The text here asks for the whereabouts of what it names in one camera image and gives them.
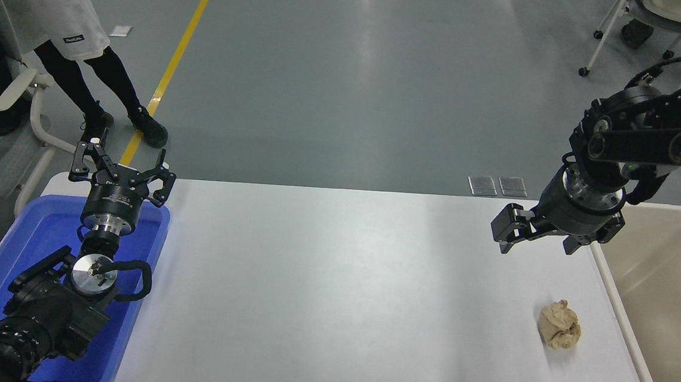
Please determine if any white wheeled chair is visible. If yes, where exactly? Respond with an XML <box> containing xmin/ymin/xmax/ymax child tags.
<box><xmin>578</xmin><ymin>0</ymin><xmax>681</xmax><ymax>84</ymax></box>

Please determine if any grey and white office chair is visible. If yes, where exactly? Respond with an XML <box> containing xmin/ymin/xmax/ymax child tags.
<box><xmin>0</xmin><ymin>0</ymin><xmax>94</xmax><ymax>224</ymax></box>

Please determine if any tan paper ball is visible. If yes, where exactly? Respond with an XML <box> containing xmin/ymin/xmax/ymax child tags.
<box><xmin>536</xmin><ymin>298</ymin><xmax>584</xmax><ymax>352</ymax></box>

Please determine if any metal floor plate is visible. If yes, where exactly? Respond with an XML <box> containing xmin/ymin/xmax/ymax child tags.
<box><xmin>497</xmin><ymin>176</ymin><xmax>529</xmax><ymax>198</ymax></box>
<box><xmin>467</xmin><ymin>175</ymin><xmax>499</xmax><ymax>198</ymax></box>

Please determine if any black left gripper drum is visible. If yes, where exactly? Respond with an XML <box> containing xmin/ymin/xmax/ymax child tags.
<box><xmin>81</xmin><ymin>164</ymin><xmax>152</xmax><ymax>227</ymax></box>

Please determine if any blue plastic tray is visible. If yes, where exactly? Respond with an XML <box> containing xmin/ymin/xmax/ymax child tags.
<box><xmin>0</xmin><ymin>191</ymin><xmax>172</xmax><ymax>382</ymax></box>

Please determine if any large pale bin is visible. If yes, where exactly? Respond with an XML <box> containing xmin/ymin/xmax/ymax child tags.
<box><xmin>579</xmin><ymin>200</ymin><xmax>681</xmax><ymax>382</ymax></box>

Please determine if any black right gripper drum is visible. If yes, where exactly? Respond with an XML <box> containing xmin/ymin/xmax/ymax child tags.
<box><xmin>533</xmin><ymin>169</ymin><xmax>627</xmax><ymax>240</ymax></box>

